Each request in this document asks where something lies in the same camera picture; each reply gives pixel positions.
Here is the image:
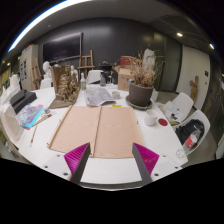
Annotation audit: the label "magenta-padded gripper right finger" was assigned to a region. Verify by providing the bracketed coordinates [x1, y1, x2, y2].
[131, 142, 184, 185]

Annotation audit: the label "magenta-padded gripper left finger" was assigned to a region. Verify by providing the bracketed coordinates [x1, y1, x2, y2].
[42, 142, 92, 185]

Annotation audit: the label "tan wooden drawing board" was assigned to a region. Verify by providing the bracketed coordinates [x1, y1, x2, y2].
[47, 105, 145, 159]

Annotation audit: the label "flat round red coaster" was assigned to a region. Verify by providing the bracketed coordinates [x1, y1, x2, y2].
[157, 117, 169, 127]

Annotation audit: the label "white mug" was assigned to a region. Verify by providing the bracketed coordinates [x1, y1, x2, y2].
[143, 109, 159, 127]

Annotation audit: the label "paintbrush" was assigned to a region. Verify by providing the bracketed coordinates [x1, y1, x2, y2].
[29, 124, 38, 148]

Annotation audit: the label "black backpack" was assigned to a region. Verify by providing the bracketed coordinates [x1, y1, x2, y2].
[175, 118, 205, 146]

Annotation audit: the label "grey plant saucer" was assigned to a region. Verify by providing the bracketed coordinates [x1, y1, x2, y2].
[125, 95, 154, 111]

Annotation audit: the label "loose paper sheets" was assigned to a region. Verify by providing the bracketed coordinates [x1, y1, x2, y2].
[163, 100, 183, 123]

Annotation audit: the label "colourful book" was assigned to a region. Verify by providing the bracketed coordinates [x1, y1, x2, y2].
[15, 103, 45, 130]

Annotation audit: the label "dried plant in grey pot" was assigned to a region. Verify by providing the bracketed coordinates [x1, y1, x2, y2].
[128, 49, 164, 108]

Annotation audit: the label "newspaper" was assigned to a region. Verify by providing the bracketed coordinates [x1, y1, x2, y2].
[83, 86, 117, 108]

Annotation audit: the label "white spray bottle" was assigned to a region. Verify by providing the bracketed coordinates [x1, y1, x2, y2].
[80, 72, 87, 91]

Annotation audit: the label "black box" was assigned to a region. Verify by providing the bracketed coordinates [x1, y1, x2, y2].
[9, 89, 38, 115]

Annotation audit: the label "cardboard box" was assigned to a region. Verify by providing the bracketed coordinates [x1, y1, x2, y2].
[116, 67, 135, 92]

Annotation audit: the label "wooden mannequin figure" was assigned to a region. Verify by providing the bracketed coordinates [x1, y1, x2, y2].
[189, 75, 200, 104]

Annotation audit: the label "small white statuette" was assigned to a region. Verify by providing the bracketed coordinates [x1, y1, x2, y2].
[70, 64, 79, 83]

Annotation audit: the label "wooden easel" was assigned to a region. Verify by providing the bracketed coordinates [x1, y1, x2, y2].
[31, 59, 43, 89]
[77, 49, 96, 80]

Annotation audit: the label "white plaster bust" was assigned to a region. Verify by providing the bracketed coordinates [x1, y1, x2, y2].
[41, 60, 53, 80]

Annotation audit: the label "red box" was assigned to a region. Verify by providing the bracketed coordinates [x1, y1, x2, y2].
[119, 55, 136, 68]

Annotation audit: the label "white plaster statue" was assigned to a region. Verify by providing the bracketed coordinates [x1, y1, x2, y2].
[142, 48, 157, 72]

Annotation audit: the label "white cabinet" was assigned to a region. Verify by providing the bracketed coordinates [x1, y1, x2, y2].
[18, 44, 39, 92]

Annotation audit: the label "ceiling light strip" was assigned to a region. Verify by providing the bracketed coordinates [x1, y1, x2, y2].
[7, 0, 91, 53]

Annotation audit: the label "black wall screen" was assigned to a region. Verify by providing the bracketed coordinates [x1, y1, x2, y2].
[42, 31, 83, 64]

